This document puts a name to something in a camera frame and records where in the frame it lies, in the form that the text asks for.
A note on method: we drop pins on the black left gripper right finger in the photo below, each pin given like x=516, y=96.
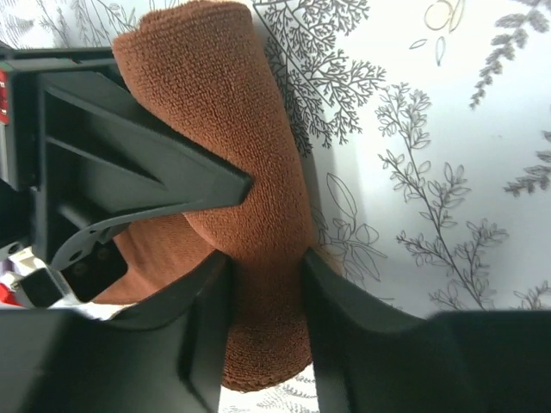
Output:
x=371, y=357

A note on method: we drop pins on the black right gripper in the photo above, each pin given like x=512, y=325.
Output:
x=81, y=159

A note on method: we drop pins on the floral patterned table mat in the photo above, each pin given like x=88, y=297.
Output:
x=406, y=143

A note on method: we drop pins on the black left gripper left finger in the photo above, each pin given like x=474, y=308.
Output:
x=165, y=354

